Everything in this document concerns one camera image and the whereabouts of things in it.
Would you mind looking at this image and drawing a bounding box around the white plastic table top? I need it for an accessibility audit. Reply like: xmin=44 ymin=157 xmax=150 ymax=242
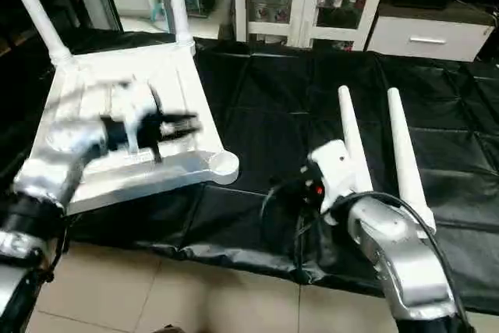
xmin=39 ymin=37 xmax=241 ymax=217

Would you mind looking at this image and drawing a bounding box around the white plastic table leg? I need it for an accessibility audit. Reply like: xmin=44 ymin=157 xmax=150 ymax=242
xmin=161 ymin=0 xmax=196 ymax=47
xmin=336 ymin=86 xmax=377 ymax=195
xmin=386 ymin=87 xmax=437 ymax=234
xmin=0 ymin=0 xmax=74 ymax=67

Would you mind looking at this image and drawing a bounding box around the black work mat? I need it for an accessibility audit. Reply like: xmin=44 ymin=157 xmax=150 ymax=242
xmin=0 ymin=29 xmax=499 ymax=317

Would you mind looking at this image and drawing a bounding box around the white drawer unit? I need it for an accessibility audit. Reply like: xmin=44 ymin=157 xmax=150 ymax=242
xmin=365 ymin=13 xmax=495 ymax=62

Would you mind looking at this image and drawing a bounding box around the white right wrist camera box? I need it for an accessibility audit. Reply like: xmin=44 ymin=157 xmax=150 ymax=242
xmin=309 ymin=140 xmax=358 ymax=226

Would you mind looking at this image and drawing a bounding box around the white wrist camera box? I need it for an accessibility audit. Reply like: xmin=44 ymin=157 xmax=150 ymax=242
xmin=100 ymin=79 xmax=161 ymax=156
xmin=309 ymin=140 xmax=358 ymax=226

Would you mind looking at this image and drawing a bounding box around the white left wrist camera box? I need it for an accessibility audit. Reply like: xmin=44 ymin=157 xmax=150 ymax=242
xmin=100 ymin=79 xmax=161 ymax=156

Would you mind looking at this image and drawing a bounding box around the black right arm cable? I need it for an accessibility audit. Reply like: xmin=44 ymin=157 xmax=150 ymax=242
xmin=257 ymin=174 xmax=328 ymax=271

